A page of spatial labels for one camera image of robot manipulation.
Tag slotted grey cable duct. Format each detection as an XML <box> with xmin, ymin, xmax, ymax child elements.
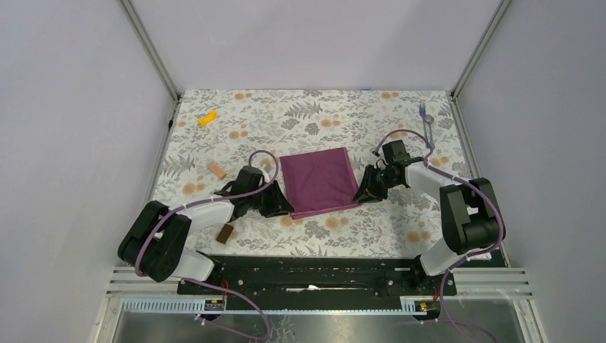
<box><xmin>123</xmin><ymin>297</ymin><xmax>428</xmax><ymax>317</ymax></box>

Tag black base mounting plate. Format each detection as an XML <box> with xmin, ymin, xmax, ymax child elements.
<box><xmin>177</xmin><ymin>255</ymin><xmax>457</xmax><ymax>309</ymax></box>

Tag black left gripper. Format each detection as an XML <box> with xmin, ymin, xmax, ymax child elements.
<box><xmin>247</xmin><ymin>179</ymin><xmax>294</xmax><ymax>217</ymax></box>

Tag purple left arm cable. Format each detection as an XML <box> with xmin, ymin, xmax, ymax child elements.
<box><xmin>134</xmin><ymin>149</ymin><xmax>273</xmax><ymax>343</ymax></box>

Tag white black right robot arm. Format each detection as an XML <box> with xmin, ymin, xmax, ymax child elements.
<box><xmin>353</xmin><ymin>140</ymin><xmax>505</xmax><ymax>294</ymax></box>

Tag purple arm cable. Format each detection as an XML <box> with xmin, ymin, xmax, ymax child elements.
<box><xmin>134</xmin><ymin>149</ymin><xmax>273</xmax><ymax>343</ymax></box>
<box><xmin>374</xmin><ymin>129</ymin><xmax>507</xmax><ymax>343</ymax></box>

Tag floral patterned table mat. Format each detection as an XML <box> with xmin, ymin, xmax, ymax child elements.
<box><xmin>152</xmin><ymin>89</ymin><xmax>470</xmax><ymax>258</ymax></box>

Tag iridescent fork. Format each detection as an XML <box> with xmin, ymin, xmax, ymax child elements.
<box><xmin>419</xmin><ymin>101</ymin><xmax>431</xmax><ymax>148</ymax></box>

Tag brown rectangular block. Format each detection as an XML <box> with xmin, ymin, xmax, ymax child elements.
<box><xmin>215</xmin><ymin>224</ymin><xmax>234</xmax><ymax>244</ymax></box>

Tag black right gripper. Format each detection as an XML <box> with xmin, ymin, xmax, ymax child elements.
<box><xmin>353</xmin><ymin>164</ymin><xmax>400</xmax><ymax>204</ymax></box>

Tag silver spoon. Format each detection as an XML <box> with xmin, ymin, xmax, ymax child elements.
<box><xmin>424</xmin><ymin>114</ymin><xmax>434</xmax><ymax>149</ymax></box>

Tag purple cloth napkin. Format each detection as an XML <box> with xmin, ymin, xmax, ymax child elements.
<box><xmin>279</xmin><ymin>147</ymin><xmax>359</xmax><ymax>219</ymax></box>

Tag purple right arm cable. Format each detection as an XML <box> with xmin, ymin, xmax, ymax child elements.
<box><xmin>374</xmin><ymin>129</ymin><xmax>507</xmax><ymax>343</ymax></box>

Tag yellow plastic block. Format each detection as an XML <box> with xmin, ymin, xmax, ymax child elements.
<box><xmin>197</xmin><ymin>109</ymin><xmax>218</xmax><ymax>127</ymax></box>

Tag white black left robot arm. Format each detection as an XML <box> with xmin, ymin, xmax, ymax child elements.
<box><xmin>117</xmin><ymin>166</ymin><xmax>294</xmax><ymax>294</ymax></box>

